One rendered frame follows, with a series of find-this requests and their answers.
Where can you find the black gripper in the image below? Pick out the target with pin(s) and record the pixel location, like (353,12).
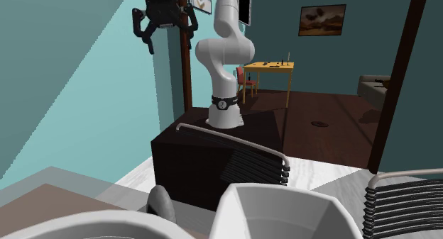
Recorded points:
(162,6)

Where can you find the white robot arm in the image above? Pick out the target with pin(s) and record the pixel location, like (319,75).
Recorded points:
(221,55)

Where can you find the red chair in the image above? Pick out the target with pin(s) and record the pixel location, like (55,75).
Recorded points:
(240,75)

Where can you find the yellow table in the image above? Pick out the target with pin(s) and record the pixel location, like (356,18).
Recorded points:
(268,68)

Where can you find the dark robot stand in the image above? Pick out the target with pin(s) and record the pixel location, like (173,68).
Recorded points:
(187,162)

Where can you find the grey oblong object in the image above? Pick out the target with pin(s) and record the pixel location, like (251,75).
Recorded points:
(161,203)

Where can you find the dark round floor disc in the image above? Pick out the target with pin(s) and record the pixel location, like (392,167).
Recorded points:
(319,124)

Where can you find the white round bowl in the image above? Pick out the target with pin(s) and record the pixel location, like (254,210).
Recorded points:
(97,224)

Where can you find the beige sofa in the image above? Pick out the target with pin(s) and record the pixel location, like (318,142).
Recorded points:
(370,86)

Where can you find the white angular bowl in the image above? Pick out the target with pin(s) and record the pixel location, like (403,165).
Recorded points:
(277,214)

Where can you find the white framed wall picture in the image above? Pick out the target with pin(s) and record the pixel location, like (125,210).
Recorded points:
(202,3)

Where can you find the brown landscape wall picture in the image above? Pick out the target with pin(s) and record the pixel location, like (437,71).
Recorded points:
(322,20)

